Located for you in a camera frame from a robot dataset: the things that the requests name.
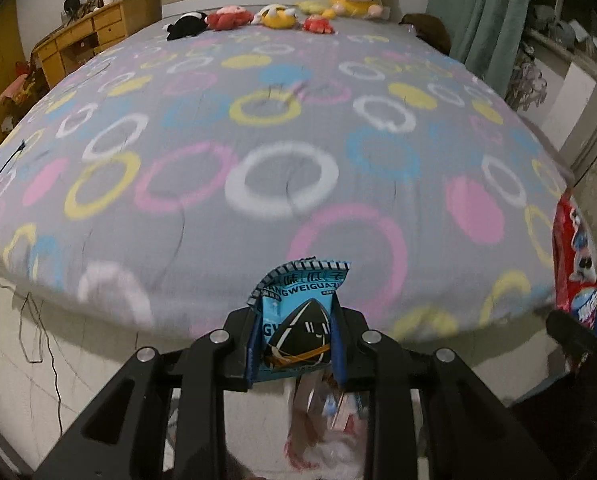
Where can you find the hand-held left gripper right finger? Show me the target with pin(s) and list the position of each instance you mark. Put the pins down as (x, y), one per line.
(341, 355)

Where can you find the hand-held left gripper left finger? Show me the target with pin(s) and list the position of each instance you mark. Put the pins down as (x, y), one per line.
(251, 360)

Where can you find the blue snack packet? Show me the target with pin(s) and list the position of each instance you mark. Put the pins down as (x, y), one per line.
(298, 320)

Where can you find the red snack packet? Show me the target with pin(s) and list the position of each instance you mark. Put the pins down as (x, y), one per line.
(573, 255)

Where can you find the bed with circle-patterned sheet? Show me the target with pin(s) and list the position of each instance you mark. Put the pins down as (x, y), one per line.
(278, 160)

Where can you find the pale purple bundle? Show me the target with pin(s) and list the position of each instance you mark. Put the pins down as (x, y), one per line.
(528, 80)

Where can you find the grey cloth pile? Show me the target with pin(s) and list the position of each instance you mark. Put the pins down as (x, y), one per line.
(563, 30)

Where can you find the teal curtain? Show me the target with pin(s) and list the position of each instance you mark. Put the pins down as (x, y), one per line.
(483, 20)

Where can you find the small red plush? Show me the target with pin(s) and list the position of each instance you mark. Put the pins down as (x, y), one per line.
(318, 25)

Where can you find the brown cloth bundle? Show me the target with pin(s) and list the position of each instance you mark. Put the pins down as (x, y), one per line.
(428, 27)

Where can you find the black and white plush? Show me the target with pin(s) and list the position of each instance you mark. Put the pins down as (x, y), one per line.
(186, 26)

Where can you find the red round plush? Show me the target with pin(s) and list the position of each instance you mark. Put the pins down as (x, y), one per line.
(228, 17)

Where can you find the yellow winged plush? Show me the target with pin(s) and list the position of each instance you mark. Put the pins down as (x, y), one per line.
(276, 17)

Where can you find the small yellow-green plush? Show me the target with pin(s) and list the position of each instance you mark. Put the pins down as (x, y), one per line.
(311, 7)

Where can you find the pile of clothes and toys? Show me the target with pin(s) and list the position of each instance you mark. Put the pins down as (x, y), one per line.
(16, 85)

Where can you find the wooden desk with drawers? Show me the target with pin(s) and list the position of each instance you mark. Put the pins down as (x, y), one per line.
(113, 20)

